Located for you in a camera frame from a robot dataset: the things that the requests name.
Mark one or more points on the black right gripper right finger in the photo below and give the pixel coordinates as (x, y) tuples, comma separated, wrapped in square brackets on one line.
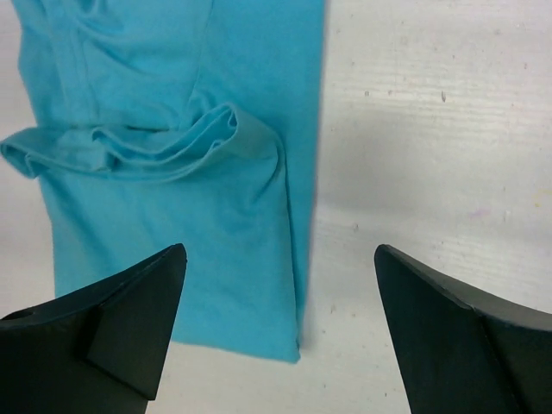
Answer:
[(460, 349)]

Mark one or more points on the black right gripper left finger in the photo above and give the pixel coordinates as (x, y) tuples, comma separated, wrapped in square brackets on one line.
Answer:
[(99, 349)]

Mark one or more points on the turquoise t shirt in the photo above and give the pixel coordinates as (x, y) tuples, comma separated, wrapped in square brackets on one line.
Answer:
[(191, 122)]

